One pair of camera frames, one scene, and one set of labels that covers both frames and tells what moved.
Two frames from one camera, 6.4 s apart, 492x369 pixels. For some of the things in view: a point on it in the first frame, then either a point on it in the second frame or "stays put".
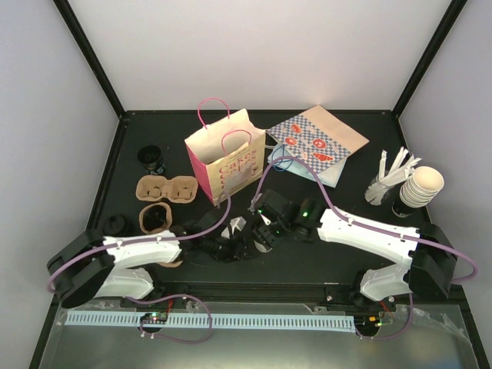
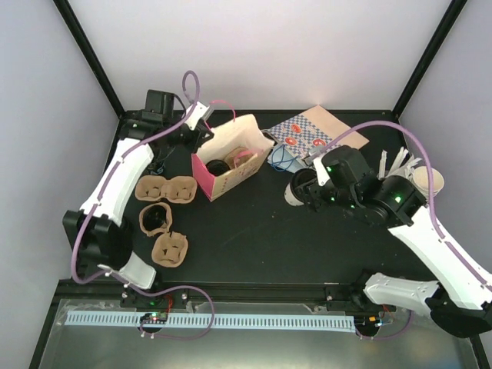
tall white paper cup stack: (421, 187) stays put
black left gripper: (237, 251) -> (202, 135)
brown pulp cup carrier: (181, 188) stays put
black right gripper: (264, 234) -> (314, 201)
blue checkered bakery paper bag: (319, 137) stays put
